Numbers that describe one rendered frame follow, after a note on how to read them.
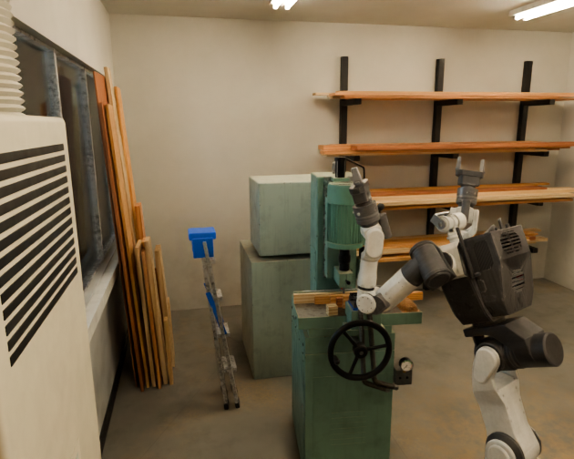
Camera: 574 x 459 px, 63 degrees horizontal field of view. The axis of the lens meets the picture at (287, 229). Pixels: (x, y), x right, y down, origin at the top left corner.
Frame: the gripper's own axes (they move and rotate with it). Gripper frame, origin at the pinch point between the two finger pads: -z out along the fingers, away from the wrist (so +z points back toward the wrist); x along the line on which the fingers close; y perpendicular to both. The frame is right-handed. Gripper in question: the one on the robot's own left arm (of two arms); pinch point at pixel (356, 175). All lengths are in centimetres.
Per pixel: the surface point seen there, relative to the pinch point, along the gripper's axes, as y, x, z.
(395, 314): -8, 34, 77
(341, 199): -20.2, 39.0, 17.4
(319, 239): -43, 56, 40
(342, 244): -25, 36, 38
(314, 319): -42, 17, 66
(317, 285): -50, 52, 64
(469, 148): 31, 305, 62
